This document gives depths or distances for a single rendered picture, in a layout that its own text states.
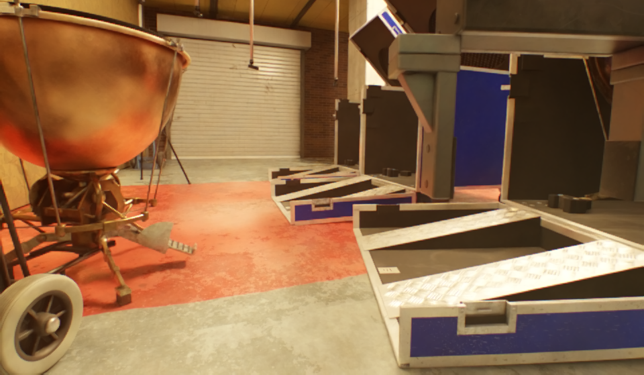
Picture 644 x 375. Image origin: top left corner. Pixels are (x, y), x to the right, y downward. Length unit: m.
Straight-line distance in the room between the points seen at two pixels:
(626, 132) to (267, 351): 0.75
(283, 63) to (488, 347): 7.53
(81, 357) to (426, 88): 0.89
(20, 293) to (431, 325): 0.81
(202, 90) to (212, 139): 1.09
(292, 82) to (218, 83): 1.73
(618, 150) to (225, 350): 0.78
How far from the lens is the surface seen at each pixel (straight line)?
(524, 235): 1.61
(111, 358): 0.91
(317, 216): 1.80
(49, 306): 0.90
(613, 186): 0.30
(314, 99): 8.14
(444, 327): 0.77
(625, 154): 0.29
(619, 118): 0.30
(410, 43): 0.21
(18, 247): 1.08
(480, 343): 0.82
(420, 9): 2.95
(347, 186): 2.47
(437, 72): 0.21
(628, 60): 0.30
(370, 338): 0.87
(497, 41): 0.24
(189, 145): 7.55
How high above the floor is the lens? 0.49
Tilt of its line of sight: 6 degrees down
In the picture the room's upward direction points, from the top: 1 degrees clockwise
